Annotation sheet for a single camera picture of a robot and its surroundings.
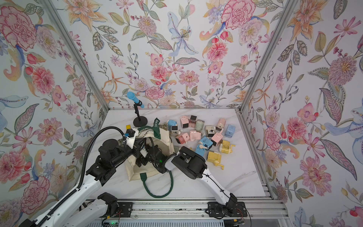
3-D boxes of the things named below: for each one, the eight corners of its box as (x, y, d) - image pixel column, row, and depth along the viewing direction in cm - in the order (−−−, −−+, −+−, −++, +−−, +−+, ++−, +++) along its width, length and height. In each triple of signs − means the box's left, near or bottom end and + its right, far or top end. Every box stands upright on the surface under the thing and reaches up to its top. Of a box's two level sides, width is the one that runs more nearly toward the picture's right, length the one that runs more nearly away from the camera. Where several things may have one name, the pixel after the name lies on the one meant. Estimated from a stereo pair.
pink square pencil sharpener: (179, 145, 100) (179, 140, 95) (175, 137, 104) (175, 132, 100) (189, 142, 102) (190, 137, 97) (185, 134, 106) (185, 129, 102)
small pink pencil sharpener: (188, 127, 111) (188, 121, 105) (190, 120, 115) (190, 114, 110) (194, 128, 110) (195, 123, 105) (196, 121, 114) (197, 116, 109)
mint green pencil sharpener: (196, 133, 107) (196, 128, 102) (195, 124, 112) (196, 119, 107) (204, 133, 107) (205, 128, 102) (203, 124, 112) (204, 119, 107)
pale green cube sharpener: (172, 137, 103) (172, 131, 98) (171, 131, 106) (170, 126, 101) (180, 135, 104) (180, 130, 99) (178, 130, 107) (178, 124, 102)
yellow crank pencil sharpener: (217, 151, 97) (218, 148, 94) (221, 141, 102) (223, 138, 99) (230, 157, 94) (231, 154, 91) (234, 147, 99) (235, 144, 96)
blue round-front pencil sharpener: (207, 151, 96) (208, 148, 93) (199, 142, 101) (200, 139, 98) (213, 146, 98) (214, 144, 95) (205, 138, 103) (205, 135, 100)
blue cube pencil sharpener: (224, 137, 106) (226, 131, 100) (225, 129, 110) (228, 123, 105) (231, 139, 104) (234, 134, 99) (233, 131, 109) (236, 125, 103)
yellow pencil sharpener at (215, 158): (208, 169, 89) (209, 167, 86) (206, 154, 96) (207, 151, 93) (222, 169, 89) (223, 167, 86) (219, 154, 96) (220, 151, 93)
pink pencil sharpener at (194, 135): (189, 141, 102) (190, 137, 97) (189, 135, 106) (190, 130, 101) (200, 141, 102) (201, 137, 97) (199, 135, 106) (200, 130, 101)
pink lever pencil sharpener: (209, 143, 101) (210, 138, 97) (220, 132, 107) (221, 127, 103) (215, 148, 99) (217, 143, 94) (226, 136, 105) (228, 131, 100)
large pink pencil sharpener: (182, 129, 110) (182, 123, 105) (180, 121, 115) (180, 115, 110) (188, 128, 110) (189, 122, 105) (186, 120, 115) (186, 114, 110)
